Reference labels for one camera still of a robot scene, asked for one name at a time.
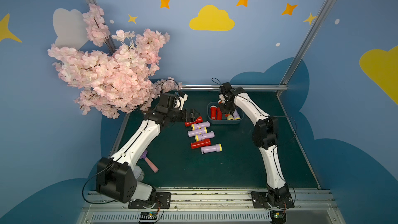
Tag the large red flashlight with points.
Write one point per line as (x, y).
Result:
(219, 114)

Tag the silver tin can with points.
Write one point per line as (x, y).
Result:
(138, 174)

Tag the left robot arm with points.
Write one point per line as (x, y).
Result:
(115, 175)

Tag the purple flashlight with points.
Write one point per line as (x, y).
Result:
(236, 115)
(201, 137)
(197, 132)
(196, 126)
(211, 148)

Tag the clear blue storage box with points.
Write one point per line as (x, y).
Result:
(224, 120)

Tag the purple flashlight bottom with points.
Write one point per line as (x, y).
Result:
(236, 115)

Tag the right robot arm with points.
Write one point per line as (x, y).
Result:
(265, 137)

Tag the red flashlight white head top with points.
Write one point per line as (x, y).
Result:
(213, 112)

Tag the purple pink spatula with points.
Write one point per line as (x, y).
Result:
(149, 162)

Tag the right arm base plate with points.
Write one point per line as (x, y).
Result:
(261, 199)

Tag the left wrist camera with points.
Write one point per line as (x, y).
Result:
(182, 97)

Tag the pink cherry blossom tree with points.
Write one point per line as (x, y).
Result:
(119, 82)

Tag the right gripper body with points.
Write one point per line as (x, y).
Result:
(224, 100)

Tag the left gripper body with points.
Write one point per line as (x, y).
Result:
(186, 115)

